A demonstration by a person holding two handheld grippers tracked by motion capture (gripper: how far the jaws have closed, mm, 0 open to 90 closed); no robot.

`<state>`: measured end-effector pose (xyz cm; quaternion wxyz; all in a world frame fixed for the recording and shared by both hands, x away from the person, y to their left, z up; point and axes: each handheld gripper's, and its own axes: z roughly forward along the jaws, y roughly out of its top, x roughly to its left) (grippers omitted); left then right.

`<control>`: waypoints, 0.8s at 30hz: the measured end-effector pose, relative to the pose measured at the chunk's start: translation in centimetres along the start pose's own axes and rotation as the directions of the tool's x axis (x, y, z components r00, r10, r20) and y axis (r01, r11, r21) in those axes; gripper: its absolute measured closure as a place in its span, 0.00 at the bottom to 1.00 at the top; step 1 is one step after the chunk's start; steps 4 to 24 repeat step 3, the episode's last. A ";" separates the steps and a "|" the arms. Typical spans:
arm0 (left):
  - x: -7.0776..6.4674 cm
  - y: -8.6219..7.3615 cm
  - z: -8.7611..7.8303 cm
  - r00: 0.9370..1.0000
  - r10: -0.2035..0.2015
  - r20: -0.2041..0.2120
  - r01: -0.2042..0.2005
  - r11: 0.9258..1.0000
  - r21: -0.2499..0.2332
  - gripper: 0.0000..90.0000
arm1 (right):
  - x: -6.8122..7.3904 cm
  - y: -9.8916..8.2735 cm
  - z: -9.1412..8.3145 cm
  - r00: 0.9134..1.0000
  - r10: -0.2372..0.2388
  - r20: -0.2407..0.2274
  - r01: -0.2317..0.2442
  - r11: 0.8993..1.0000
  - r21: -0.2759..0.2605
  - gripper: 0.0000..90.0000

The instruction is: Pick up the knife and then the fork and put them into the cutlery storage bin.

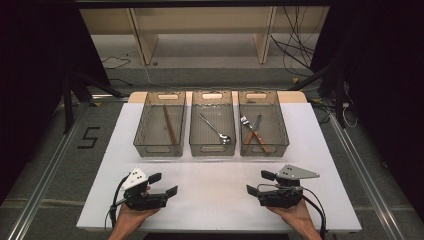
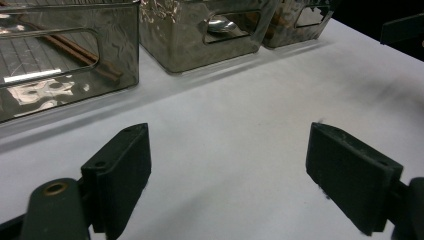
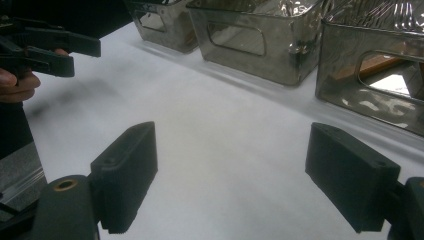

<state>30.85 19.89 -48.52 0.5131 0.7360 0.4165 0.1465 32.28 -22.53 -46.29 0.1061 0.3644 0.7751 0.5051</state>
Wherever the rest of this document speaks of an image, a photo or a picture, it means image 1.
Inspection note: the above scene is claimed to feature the thin white floor cable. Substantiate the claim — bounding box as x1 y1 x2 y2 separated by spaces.
142 63 194 90

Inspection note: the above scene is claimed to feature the thin black floor cable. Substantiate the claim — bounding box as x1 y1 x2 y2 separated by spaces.
101 55 132 70

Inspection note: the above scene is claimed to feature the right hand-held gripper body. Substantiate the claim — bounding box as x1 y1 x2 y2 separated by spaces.
258 164 320 210

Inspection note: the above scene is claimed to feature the smoky transparent plastic bin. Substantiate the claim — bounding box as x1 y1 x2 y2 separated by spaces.
188 89 237 157
237 89 290 158
133 90 187 158

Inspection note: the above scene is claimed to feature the black curtain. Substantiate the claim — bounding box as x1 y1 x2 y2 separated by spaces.
309 0 424 222
0 0 112 205

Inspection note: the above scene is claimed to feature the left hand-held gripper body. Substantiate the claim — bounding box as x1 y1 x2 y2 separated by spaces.
121 167 168 211

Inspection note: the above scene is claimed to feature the wooden-handled fork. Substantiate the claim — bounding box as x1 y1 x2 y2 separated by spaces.
240 115 272 154

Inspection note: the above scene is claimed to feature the white plug with cable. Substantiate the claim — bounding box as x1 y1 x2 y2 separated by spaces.
341 102 359 129

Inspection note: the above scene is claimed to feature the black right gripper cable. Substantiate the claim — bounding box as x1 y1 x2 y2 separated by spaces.
258 183 328 240

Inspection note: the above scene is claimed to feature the bundle of black cables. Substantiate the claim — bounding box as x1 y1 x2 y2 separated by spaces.
269 6 322 78

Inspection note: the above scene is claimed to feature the black tripod stand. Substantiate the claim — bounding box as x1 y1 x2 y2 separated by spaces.
60 70 125 135
289 62 348 129

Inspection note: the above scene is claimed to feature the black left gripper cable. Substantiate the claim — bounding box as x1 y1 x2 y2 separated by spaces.
104 174 130 232

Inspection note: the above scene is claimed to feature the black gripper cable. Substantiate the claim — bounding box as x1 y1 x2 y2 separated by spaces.
104 174 130 232
258 183 328 240

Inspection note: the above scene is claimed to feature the short aluminium floor rail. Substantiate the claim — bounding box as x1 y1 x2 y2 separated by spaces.
91 94 131 102

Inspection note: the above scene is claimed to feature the black overhead bar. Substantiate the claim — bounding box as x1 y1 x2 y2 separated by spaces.
74 0 332 9

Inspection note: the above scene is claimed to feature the light wooden shelf unit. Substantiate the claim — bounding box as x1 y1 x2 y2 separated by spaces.
79 6 331 66

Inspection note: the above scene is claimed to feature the silver metal spoon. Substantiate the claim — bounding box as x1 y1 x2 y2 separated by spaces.
198 113 232 145

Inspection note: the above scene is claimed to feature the person's right hand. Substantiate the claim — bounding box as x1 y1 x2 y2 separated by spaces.
266 199 318 231

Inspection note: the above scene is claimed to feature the person's left hand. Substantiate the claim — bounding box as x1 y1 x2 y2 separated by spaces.
114 203 161 231

